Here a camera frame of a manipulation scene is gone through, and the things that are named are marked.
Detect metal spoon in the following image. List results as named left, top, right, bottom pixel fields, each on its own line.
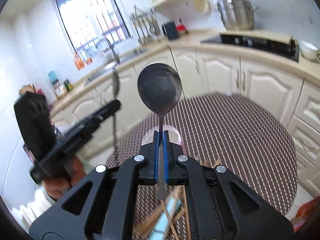
left=137, top=63, right=182, bottom=200

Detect light blue handled knife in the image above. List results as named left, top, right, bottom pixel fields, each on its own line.
left=148, top=197, right=182, bottom=240

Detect wooden chopstick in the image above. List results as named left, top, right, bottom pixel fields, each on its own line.
left=133, top=186, right=185, bottom=239
left=161, top=199, right=180, bottom=240

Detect kitchen faucet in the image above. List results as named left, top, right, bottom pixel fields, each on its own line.
left=95, top=38, right=120, bottom=63

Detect person's left hand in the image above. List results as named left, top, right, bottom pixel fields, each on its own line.
left=42, top=156, right=86, bottom=200

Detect pink utensil holder cup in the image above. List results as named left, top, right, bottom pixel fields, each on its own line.
left=141, top=125, right=185, bottom=153

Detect brown polka dot tablecloth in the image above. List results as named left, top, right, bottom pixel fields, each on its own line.
left=105, top=92, right=299, bottom=240

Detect jar with white label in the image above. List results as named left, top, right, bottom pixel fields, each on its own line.
left=53, top=80, right=68, bottom=99

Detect small dark green jar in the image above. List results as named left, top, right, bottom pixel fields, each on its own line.
left=63, top=79, right=73, bottom=92

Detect orange bottle on windowsill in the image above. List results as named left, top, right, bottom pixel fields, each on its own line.
left=74, top=53, right=85, bottom=70

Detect stainless steel sink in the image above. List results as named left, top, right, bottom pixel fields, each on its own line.
left=84, top=49, right=148, bottom=86

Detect black electric kettle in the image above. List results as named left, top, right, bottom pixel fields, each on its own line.
left=162, top=21, right=179, bottom=40

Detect red container behind kettle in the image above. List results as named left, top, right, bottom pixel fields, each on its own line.
left=176, top=18, right=189, bottom=35

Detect hanging utensil rack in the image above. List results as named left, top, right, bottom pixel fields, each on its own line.
left=129, top=5, right=161, bottom=46

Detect window with bars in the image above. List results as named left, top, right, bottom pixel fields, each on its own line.
left=54, top=0, right=131, bottom=60

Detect lower cream cabinets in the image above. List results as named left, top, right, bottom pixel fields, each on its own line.
left=52, top=44, right=319, bottom=196

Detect black gas stove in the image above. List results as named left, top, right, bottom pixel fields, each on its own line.
left=199, top=33, right=300, bottom=62

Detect stainless steel steamer pot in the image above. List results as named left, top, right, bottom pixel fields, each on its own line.
left=217, top=0, right=259, bottom=30

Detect white bowl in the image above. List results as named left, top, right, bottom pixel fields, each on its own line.
left=298, top=41, right=319, bottom=61

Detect round bamboo wall trivet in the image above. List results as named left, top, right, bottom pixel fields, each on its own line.
left=193, top=0, right=212, bottom=14

